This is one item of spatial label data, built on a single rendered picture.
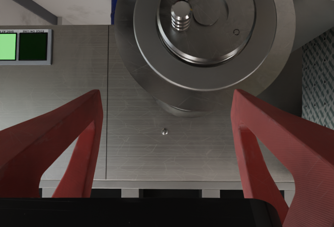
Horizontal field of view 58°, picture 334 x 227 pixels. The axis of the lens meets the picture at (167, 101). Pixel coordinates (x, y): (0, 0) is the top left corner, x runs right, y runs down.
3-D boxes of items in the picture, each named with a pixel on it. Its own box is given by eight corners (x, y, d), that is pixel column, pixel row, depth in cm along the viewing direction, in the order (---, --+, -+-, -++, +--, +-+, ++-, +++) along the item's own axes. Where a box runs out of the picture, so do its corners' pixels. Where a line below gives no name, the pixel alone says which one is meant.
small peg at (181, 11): (195, 14, 20) (176, 23, 20) (193, 27, 22) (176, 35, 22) (187, -5, 20) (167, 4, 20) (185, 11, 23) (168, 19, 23)
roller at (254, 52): (285, -41, 24) (268, 100, 23) (229, 43, 50) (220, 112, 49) (144, -58, 25) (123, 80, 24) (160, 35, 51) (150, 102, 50)
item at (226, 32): (274, 36, 22) (181, 77, 22) (266, 42, 24) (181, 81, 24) (230, -53, 23) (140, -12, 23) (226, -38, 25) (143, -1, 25)
